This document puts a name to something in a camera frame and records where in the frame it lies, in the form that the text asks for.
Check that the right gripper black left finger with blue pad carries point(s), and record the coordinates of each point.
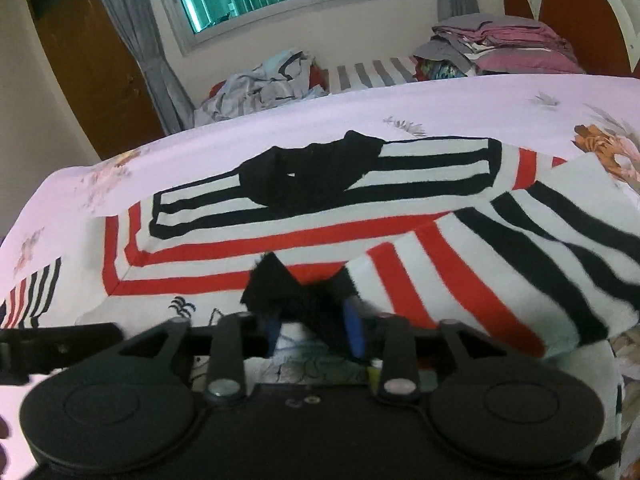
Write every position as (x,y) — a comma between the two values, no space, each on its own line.
(236,338)

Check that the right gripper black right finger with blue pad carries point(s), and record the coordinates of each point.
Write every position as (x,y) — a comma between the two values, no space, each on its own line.
(385,337)

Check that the grey left curtain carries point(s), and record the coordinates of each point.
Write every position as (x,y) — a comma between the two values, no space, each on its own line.
(136,25)

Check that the folded pink grey clothes stack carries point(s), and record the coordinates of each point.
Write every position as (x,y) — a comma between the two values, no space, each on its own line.
(486,44)

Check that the white red arched headboard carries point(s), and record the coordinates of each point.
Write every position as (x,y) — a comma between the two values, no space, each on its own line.
(604,34)

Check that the grey white striped cloth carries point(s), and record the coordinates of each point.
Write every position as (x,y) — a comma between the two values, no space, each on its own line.
(387,72)

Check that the red black white striped shirt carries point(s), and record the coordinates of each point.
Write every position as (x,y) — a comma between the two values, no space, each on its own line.
(538,251)

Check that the pink floral bed sheet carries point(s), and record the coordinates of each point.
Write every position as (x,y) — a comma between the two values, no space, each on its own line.
(486,409)

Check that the crumpled grey white clothes pile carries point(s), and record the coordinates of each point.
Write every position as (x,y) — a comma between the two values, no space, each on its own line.
(291,75)

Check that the brown wooden door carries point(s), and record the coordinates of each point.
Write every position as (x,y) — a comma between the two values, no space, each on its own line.
(100,79)

